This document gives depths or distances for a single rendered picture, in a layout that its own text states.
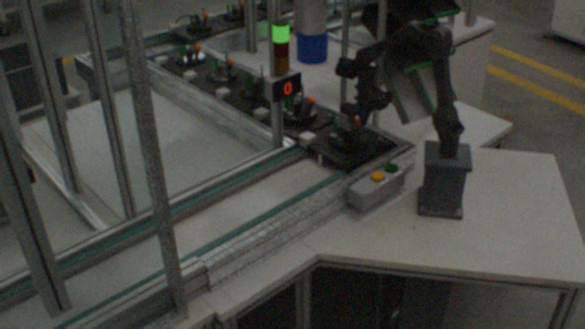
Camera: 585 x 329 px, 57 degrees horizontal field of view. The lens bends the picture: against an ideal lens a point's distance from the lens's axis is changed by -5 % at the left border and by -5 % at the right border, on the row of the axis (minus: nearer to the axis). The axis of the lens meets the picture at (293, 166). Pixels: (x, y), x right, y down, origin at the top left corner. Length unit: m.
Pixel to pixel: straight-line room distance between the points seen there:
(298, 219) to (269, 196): 0.18
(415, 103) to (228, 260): 0.97
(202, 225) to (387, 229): 0.57
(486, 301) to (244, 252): 1.55
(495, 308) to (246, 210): 1.48
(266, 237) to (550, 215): 0.94
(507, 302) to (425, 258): 1.22
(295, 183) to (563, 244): 0.87
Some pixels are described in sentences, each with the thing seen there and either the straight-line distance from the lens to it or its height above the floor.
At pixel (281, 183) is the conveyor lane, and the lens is 1.87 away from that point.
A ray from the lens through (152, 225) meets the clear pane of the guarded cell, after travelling 1.30.
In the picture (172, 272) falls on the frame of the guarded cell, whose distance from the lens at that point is 1.40.
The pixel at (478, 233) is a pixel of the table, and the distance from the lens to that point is 1.83.
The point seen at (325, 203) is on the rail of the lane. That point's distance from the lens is 1.73.
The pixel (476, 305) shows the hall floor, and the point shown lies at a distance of 2.81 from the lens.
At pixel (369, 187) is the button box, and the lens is 1.78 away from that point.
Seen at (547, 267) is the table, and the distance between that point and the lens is 1.78.
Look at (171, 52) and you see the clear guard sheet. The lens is 1.58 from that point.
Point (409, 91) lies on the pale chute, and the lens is 2.14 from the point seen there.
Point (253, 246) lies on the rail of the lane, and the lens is 1.59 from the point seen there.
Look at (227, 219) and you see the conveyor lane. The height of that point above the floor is 0.92.
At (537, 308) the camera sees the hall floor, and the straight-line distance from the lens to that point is 2.89.
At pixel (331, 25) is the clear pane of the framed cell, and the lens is 3.16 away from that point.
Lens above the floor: 1.99
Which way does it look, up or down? 34 degrees down
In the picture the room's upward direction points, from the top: 1 degrees counter-clockwise
